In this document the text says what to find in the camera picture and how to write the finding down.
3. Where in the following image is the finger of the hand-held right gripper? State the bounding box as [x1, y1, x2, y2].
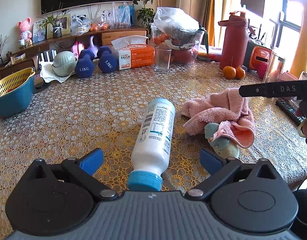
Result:
[239, 80, 307, 98]

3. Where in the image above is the pink towel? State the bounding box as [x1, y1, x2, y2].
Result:
[181, 88, 256, 148]

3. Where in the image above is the pastel picture card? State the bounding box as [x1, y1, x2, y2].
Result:
[32, 21, 47, 43]

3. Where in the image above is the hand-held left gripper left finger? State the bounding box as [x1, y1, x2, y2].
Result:
[30, 148, 119, 202]

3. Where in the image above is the large red water bottle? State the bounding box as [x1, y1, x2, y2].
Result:
[218, 11, 249, 70]

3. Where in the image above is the yellow strainer basket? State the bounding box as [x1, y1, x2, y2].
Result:
[0, 67, 35, 100]

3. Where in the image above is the bag of small oranges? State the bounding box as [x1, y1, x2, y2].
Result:
[90, 17, 110, 32]

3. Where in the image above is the black round coaster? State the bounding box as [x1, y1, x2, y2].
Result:
[33, 76, 51, 91]

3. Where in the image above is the white bottle with blue cap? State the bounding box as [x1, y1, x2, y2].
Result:
[127, 98, 176, 192]

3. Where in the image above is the blue dumbbell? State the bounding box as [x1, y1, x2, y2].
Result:
[97, 46, 117, 73]
[75, 49, 95, 78]

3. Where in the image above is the blue basin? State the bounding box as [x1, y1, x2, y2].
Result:
[0, 68, 36, 119]

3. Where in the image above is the green lidded ceramic bowl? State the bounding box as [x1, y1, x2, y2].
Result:
[53, 51, 78, 77]

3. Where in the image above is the pink bear figurine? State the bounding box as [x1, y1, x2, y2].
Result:
[18, 17, 33, 46]

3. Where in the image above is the plastic bag with blue box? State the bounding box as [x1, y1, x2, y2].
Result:
[110, 2, 135, 29]

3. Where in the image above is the white slotted rack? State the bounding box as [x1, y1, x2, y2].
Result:
[36, 50, 58, 64]

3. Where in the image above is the white cloth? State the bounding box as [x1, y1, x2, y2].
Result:
[40, 61, 76, 83]

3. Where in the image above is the dark round object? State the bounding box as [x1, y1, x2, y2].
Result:
[292, 189, 307, 240]

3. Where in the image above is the wooden television cabinet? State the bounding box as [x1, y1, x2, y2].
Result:
[0, 26, 149, 80]

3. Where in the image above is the beige curtain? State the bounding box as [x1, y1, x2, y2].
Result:
[180, 0, 242, 47]

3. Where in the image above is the clear container of oranges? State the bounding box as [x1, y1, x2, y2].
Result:
[151, 22, 204, 66]

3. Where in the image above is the orange fruit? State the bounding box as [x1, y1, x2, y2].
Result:
[223, 66, 237, 79]
[235, 66, 246, 80]

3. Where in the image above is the cream photo frame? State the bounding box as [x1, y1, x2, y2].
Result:
[46, 14, 71, 39]

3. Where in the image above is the small green plush toy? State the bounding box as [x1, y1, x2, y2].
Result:
[205, 123, 240, 159]

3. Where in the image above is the black remote control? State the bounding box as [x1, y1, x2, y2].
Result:
[276, 99, 305, 127]

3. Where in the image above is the clear drinking glass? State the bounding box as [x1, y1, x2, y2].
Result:
[154, 46, 172, 72]

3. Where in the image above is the crumpled clear plastic bag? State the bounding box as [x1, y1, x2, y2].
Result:
[70, 15, 91, 36]

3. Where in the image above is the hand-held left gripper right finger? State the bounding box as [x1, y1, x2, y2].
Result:
[185, 148, 278, 201]

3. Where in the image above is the clear glass jar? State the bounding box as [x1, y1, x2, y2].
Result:
[262, 52, 286, 83]

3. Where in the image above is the stack of books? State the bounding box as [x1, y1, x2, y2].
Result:
[197, 44, 223, 62]

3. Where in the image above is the green and orange box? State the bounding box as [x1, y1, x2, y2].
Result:
[243, 41, 273, 72]

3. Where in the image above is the small potted plant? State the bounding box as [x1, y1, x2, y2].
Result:
[37, 4, 69, 39]

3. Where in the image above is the orange and white tissue box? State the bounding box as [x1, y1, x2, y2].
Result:
[111, 36, 154, 70]

